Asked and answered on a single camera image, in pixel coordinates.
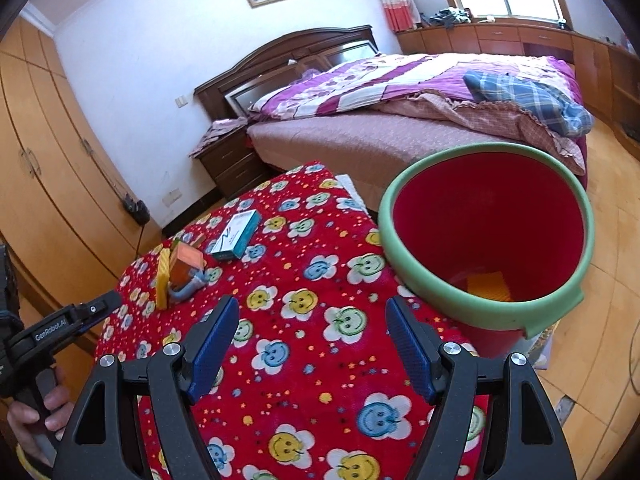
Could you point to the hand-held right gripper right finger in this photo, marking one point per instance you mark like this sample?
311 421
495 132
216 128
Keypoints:
410 355

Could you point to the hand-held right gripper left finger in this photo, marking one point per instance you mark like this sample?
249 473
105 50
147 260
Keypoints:
215 350

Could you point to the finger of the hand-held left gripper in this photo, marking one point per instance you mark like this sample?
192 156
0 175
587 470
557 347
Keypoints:
95 310

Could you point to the pale blue curved plastic piece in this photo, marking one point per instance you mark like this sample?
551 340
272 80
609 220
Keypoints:
197 280

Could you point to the small orange box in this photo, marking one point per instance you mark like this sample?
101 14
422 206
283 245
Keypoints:
182 265

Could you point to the white and teal box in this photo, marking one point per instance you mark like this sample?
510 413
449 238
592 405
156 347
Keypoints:
232 235

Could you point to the red bucket with green rim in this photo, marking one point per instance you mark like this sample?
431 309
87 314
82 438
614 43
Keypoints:
480 220

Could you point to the person's left hand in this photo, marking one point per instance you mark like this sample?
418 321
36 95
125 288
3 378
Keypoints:
22 422

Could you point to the red smiley flower tablecloth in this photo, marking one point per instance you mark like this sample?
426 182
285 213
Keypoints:
300 355

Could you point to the black power strip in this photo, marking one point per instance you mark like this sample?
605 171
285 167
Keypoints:
137 210

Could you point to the wooden wardrobe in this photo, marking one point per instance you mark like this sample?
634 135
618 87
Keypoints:
50 150

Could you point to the dark wooden nightstand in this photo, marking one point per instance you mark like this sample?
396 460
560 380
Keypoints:
230 160

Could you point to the pink clothes pile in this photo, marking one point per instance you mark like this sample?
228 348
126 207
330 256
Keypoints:
220 130

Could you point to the bed with pink sheet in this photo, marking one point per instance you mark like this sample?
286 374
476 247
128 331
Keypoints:
350 140

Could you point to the purple floral quilt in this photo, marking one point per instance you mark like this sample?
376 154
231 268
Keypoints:
375 85

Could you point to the blue plaid blanket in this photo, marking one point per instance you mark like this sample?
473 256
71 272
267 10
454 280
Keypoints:
525 95

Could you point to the dark wooden headboard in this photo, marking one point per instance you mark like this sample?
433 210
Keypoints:
280 47

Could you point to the dark clothes heap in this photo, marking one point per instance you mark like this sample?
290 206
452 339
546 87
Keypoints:
450 16

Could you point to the white wall socket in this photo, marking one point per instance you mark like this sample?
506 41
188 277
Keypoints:
171 196

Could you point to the wall switch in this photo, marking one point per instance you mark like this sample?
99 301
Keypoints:
181 101

